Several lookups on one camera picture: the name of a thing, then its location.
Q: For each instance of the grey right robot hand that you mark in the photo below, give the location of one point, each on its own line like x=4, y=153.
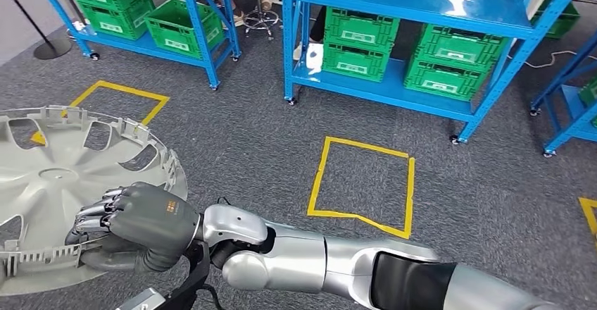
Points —
x=154, y=224

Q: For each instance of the grey plastic wheel hubcap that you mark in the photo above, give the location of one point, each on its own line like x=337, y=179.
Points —
x=56, y=182

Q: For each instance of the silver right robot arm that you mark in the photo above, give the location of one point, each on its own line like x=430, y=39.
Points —
x=289, y=261

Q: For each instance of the black pole stand round base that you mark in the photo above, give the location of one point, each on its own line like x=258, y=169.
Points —
x=53, y=49

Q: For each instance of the yellow floor tape square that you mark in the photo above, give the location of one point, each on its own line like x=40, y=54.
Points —
x=364, y=145
x=588, y=210

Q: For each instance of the chrome swivel stool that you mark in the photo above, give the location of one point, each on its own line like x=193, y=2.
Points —
x=260, y=18

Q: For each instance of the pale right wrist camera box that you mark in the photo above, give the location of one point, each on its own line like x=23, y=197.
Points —
x=191, y=275

